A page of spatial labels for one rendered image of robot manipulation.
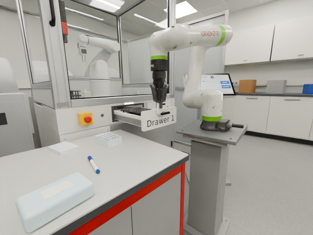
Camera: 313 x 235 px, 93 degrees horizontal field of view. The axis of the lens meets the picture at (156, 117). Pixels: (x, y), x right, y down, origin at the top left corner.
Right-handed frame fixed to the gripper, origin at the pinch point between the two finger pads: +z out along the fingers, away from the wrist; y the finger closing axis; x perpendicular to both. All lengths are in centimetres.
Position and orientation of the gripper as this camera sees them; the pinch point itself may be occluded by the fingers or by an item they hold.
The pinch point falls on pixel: (159, 108)
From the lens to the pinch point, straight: 85.9
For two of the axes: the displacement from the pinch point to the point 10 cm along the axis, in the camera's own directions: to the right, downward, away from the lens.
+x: 7.1, -1.5, 6.9
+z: 0.1, 9.8, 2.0
